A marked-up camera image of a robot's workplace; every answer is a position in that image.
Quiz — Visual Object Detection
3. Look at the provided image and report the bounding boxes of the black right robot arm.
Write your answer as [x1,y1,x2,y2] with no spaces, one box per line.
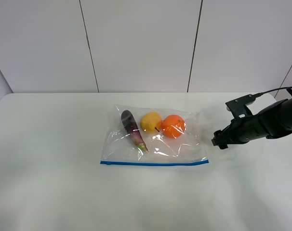
[212,87,292,150]

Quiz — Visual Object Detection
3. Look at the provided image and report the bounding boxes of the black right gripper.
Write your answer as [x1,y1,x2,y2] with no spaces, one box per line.
[211,120,242,150]

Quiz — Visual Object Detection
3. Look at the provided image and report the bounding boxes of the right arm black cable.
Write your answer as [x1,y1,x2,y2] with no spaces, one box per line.
[253,86,292,98]

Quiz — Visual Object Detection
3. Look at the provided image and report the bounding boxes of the yellow pear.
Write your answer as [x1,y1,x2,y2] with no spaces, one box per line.
[140,112,162,133]

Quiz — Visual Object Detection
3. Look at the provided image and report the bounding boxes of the clear zip bag blue zipper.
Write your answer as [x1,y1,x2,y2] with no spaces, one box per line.
[100,105,208,167]

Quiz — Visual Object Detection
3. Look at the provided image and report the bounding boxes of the orange fruit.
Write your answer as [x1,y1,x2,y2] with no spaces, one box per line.
[161,115,186,139]

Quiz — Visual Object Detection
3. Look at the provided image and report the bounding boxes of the purple eggplant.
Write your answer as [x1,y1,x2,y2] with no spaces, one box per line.
[121,110,148,152]

